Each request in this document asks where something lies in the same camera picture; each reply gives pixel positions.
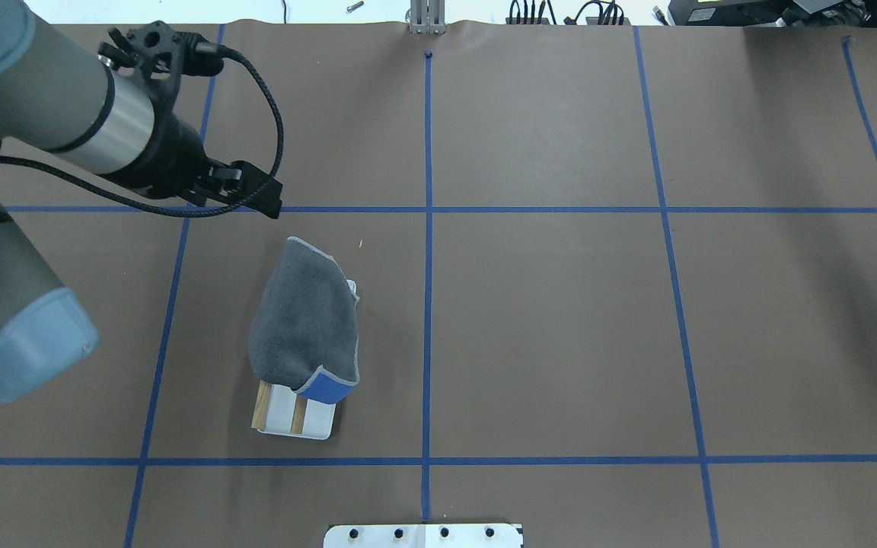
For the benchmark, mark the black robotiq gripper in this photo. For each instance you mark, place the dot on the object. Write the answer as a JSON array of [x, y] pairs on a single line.
[[173, 161]]

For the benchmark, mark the blue grey microfibre towel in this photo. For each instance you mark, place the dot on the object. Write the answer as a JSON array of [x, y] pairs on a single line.
[[305, 333]]

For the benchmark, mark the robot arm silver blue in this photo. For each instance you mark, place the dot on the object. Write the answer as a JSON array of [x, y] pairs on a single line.
[[103, 121]]

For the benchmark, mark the white wooden towel rack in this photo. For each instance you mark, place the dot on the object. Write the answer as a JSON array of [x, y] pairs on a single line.
[[279, 412]]

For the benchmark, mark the black usb hub left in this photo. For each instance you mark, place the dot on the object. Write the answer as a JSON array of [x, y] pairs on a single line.
[[531, 13]]

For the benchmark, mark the black usb hub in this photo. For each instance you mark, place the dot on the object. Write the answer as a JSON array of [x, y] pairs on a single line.
[[531, 13], [610, 14]]

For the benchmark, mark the black usb hub right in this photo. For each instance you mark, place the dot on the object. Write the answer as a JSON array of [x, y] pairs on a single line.
[[610, 14]]

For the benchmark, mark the black monitor stand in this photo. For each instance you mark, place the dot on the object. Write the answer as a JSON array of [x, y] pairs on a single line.
[[756, 13]]

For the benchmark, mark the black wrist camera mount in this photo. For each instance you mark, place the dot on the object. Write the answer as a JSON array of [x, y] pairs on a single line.
[[159, 57]]

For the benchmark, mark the aluminium frame post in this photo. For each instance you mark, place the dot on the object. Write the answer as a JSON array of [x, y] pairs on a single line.
[[427, 17]]

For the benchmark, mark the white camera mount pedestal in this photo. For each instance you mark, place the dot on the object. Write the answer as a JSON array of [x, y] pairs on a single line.
[[425, 535]]

